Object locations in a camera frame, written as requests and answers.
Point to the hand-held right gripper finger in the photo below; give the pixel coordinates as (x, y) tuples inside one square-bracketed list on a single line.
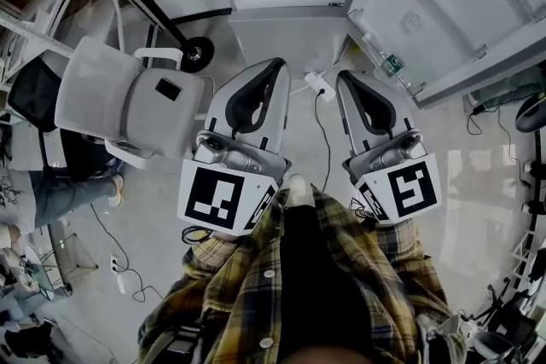
[(401, 115), (350, 119)]

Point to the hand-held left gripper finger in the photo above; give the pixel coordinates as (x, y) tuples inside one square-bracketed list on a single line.
[(219, 106), (281, 111)]

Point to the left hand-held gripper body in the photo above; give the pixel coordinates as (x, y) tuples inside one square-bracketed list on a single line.
[(213, 196)]

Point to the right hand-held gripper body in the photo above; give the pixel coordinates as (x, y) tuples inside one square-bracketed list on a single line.
[(414, 187)]

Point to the person's left forearm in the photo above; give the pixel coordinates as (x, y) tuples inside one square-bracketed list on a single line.
[(213, 255)]

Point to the person's right forearm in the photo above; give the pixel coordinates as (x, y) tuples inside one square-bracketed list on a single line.
[(403, 243)]

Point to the white refrigerator door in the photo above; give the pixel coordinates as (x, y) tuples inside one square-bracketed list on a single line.
[(460, 4)]

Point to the white power strip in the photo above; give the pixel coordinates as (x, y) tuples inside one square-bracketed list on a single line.
[(317, 81)]

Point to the clear green label water bottle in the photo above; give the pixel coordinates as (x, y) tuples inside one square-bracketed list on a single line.
[(394, 65)]

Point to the black phone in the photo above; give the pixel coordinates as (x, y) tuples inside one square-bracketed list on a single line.
[(168, 89)]

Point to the black pole with wheel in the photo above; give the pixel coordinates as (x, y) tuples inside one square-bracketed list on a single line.
[(195, 54)]

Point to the clear door bin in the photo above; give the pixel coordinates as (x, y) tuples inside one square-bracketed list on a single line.
[(375, 38)]

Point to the white grey office chair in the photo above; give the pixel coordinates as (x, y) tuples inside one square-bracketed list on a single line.
[(128, 98)]

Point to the grey green cloth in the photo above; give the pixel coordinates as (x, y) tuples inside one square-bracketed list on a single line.
[(512, 87)]

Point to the yellow plaid shirt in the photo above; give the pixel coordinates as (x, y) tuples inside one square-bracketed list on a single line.
[(256, 302)]

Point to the white floor socket strip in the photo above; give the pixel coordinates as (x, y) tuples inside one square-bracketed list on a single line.
[(117, 273)]

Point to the black round fan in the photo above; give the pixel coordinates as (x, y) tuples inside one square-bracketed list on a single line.
[(531, 119)]

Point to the small glass table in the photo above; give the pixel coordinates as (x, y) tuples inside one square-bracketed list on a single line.
[(68, 255)]

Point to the black mesh chair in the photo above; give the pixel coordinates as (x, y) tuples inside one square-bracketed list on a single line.
[(34, 94)]

